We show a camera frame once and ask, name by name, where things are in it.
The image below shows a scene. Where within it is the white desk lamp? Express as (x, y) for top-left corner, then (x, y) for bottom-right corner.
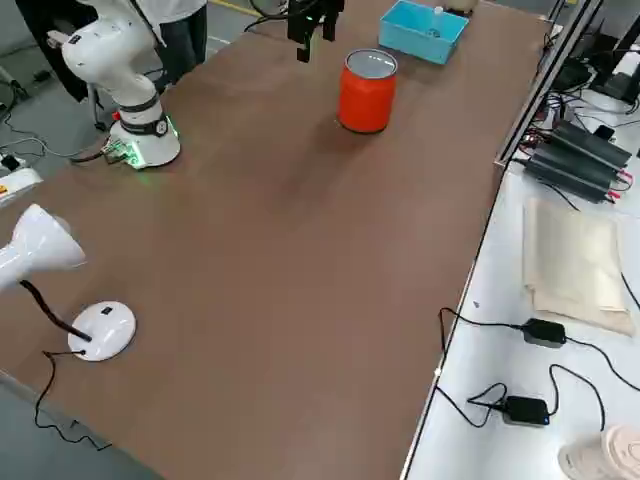
(0, 202), (138, 363)

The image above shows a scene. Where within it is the black monitor stand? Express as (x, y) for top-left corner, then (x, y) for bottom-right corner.
(588, 17), (640, 106)

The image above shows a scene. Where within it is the white control box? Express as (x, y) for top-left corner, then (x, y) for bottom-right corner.
(0, 167), (44, 210)

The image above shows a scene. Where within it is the thin black lamp cable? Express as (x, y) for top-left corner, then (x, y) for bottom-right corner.
(33, 349), (112, 452)

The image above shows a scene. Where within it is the person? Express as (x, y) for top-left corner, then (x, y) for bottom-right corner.
(130, 0), (210, 87)

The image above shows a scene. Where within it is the orange cylindrical bin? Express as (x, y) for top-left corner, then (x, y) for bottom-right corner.
(337, 48), (399, 135)

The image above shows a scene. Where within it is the silver swing bin lid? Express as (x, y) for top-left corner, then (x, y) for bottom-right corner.
(345, 49), (398, 81)

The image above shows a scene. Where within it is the black power adapter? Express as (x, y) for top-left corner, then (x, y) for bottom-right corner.
(501, 395), (550, 428)
(522, 318), (568, 350)

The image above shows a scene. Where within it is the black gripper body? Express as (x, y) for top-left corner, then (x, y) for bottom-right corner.
(287, 0), (346, 45)

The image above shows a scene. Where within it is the beige round roll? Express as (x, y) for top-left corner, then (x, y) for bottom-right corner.
(557, 423), (640, 480)

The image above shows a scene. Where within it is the black ribbed power supply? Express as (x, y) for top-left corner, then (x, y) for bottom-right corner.
(522, 147), (626, 205)
(549, 118), (634, 174)

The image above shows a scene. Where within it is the blue plastic tray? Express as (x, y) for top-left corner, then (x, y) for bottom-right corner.
(377, 0), (471, 66)

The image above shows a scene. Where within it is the black adapter cable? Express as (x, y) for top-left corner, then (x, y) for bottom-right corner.
(438, 306), (526, 369)
(434, 382), (509, 429)

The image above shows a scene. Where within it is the beige folded cloth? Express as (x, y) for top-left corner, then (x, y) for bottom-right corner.
(521, 196), (637, 337)

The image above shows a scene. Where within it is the clear water bottle white cap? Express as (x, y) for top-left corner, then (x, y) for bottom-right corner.
(428, 4), (447, 39)

